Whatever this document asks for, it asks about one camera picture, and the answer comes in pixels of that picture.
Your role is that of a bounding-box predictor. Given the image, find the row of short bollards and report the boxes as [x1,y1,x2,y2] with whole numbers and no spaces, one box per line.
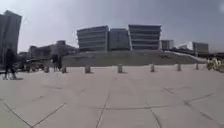
[25,62,201,75]

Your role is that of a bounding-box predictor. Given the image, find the grass slope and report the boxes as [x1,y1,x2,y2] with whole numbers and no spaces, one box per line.
[61,49,208,68]

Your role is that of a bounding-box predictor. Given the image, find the grey paved plaza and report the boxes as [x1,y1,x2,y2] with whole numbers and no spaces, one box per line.
[0,64,224,128]

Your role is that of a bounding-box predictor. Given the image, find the grey layered block building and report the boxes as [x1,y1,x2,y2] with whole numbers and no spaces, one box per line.
[76,24,163,52]

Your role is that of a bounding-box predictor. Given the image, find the person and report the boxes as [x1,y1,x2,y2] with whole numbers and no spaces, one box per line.
[51,53,64,73]
[2,48,18,80]

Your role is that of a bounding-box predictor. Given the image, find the low dark building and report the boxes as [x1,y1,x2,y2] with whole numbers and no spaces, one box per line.
[28,40,80,61]

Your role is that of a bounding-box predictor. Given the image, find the yellow bicycles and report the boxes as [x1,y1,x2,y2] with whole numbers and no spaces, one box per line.
[204,57,223,72]

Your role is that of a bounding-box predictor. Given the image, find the dark grey tall building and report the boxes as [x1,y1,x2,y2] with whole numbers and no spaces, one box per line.
[0,9,23,65]

